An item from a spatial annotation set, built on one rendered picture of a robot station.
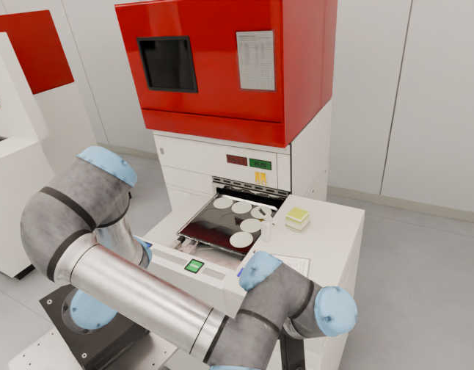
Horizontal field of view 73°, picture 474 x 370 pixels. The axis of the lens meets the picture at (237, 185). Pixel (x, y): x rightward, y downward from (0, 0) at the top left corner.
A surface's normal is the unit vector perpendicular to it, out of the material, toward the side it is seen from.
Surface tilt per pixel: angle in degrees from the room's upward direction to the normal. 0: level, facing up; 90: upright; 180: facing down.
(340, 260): 0
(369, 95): 90
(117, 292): 48
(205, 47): 90
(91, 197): 69
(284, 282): 38
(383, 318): 0
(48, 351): 0
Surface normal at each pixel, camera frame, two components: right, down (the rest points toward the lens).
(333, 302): 0.33, -0.46
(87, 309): 0.41, -0.25
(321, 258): -0.10, -0.85
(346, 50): -0.48, 0.50
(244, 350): 0.13, -0.57
